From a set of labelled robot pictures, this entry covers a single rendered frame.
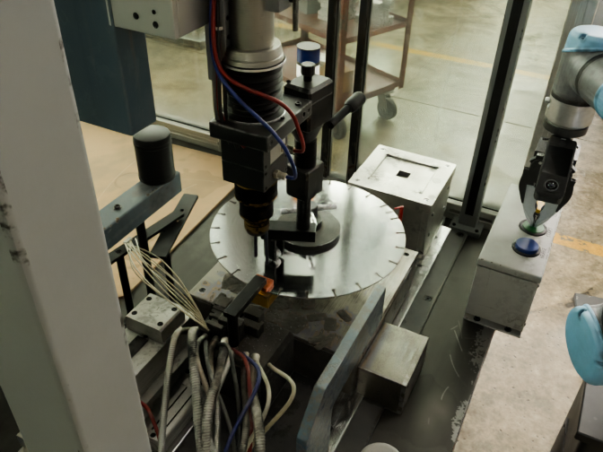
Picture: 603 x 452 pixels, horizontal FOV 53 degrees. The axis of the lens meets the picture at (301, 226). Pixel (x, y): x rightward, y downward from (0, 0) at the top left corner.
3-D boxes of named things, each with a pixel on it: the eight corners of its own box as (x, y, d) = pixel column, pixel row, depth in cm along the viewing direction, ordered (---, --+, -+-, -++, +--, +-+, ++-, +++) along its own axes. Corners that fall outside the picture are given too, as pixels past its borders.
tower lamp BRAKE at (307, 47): (302, 55, 119) (303, 39, 117) (323, 59, 117) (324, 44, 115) (292, 62, 115) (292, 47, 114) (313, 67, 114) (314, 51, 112)
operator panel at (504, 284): (495, 239, 135) (511, 182, 126) (546, 254, 131) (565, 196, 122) (462, 318, 115) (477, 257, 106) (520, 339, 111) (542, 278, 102)
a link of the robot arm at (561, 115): (597, 111, 95) (543, 99, 98) (588, 136, 98) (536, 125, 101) (601, 93, 100) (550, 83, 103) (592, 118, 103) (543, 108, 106)
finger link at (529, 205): (537, 212, 117) (550, 172, 111) (532, 230, 113) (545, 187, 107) (520, 208, 118) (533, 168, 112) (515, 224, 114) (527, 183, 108)
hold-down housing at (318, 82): (302, 181, 92) (305, 52, 80) (327, 192, 90) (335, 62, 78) (280, 197, 88) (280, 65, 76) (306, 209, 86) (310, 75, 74)
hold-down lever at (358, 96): (327, 100, 87) (327, 82, 86) (366, 109, 85) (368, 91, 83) (301, 122, 82) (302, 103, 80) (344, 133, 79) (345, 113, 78)
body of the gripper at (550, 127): (573, 173, 111) (594, 114, 104) (566, 196, 105) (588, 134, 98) (530, 163, 114) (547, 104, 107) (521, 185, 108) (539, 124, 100)
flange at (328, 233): (352, 224, 104) (353, 212, 103) (319, 259, 97) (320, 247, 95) (297, 204, 109) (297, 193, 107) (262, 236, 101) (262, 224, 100)
